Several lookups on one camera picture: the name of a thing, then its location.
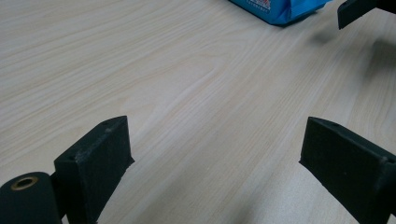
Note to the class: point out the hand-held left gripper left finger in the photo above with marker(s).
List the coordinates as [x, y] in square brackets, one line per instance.
[93, 168]

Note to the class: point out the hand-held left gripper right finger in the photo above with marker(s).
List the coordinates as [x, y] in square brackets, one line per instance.
[348, 168]

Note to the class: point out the blue tissue packet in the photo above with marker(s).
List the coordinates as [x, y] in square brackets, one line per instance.
[280, 9]

